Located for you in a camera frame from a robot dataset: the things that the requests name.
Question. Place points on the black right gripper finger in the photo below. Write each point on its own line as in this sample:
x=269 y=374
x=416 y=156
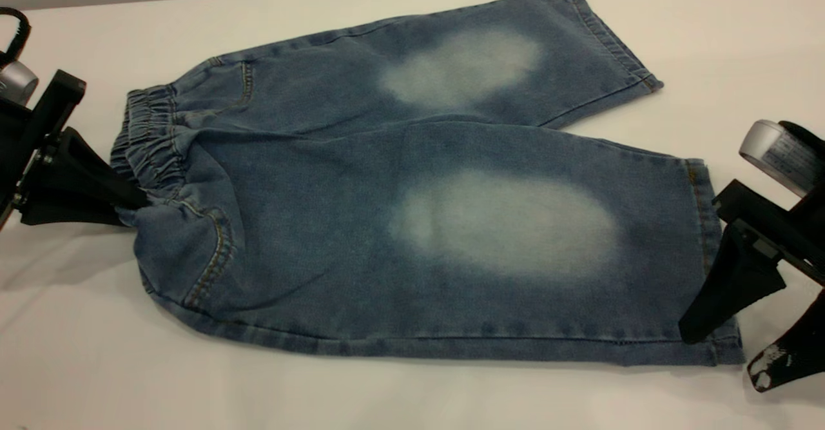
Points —
x=735 y=288

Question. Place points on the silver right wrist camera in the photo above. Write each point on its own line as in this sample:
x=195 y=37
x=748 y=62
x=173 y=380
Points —
x=773 y=153

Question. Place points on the white-marked right gripper finger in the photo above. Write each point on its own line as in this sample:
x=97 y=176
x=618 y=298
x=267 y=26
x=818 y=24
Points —
x=799 y=352

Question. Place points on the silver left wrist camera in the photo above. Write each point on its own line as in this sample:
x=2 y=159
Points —
x=16 y=82

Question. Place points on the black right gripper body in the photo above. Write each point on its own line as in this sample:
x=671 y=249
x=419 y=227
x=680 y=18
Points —
x=780 y=236

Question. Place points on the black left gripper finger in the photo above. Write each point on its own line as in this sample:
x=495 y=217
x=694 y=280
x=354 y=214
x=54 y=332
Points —
x=90 y=178
x=71 y=214

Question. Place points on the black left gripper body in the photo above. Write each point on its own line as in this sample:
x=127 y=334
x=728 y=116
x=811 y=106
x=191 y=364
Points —
x=38 y=133

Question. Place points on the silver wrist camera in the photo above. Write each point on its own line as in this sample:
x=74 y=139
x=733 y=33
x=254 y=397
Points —
x=16 y=82
x=773 y=153

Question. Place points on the blue denim pants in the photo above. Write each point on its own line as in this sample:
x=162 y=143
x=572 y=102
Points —
x=387 y=256

